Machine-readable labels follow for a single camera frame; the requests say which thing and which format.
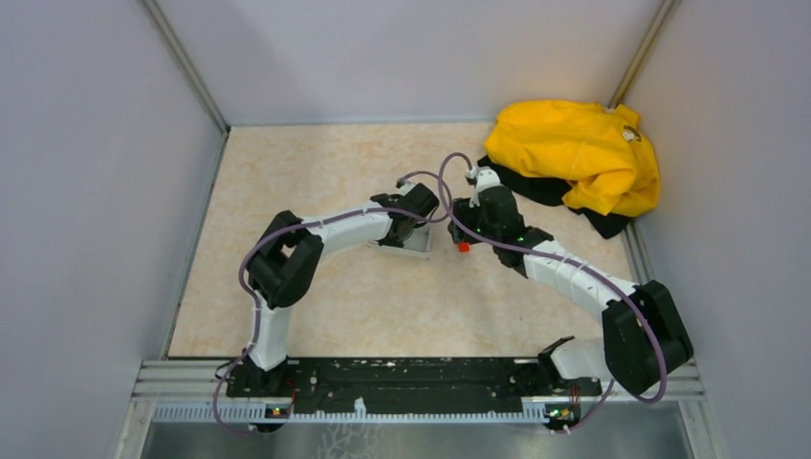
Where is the yellow garment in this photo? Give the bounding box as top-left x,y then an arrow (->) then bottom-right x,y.
484,99 -> 662,217

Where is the aluminium frame rail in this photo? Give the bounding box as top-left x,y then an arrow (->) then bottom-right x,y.
131,358 -> 706,425

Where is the white cardboard box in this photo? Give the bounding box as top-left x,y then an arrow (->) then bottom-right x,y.
377,226 -> 432,260

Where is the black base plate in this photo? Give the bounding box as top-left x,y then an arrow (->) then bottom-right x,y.
226,358 -> 603,415

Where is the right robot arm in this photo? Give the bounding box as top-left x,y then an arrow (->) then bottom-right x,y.
449,186 -> 693,404

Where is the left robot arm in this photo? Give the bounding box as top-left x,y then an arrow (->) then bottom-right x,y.
239,182 -> 439,396

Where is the black garment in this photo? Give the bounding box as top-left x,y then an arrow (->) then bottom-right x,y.
476,155 -> 633,239

